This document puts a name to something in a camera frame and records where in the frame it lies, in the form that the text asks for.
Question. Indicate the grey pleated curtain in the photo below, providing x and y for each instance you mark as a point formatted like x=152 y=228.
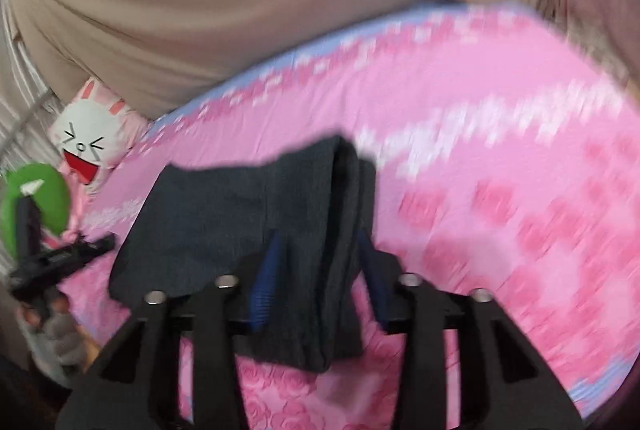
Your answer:
x=20 y=75

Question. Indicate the green round plush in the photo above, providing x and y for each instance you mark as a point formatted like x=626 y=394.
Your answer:
x=52 y=195

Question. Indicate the person's left hand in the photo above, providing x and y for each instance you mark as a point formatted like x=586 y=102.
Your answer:
x=50 y=310

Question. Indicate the beige cloth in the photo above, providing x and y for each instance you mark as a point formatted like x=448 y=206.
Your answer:
x=250 y=10

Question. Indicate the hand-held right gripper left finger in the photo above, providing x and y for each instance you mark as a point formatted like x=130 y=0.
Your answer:
x=265 y=280

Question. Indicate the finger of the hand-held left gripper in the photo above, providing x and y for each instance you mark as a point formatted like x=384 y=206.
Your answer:
x=90 y=247

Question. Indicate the pink floral bed sheet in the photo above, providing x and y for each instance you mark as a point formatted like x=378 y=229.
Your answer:
x=475 y=160

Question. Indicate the dark grey pants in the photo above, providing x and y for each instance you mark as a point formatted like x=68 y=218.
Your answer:
x=215 y=220

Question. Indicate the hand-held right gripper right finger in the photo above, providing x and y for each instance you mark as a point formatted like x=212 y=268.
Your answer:
x=375 y=280

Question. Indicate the white rabbit print pillow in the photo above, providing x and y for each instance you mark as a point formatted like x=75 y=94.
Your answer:
x=85 y=135

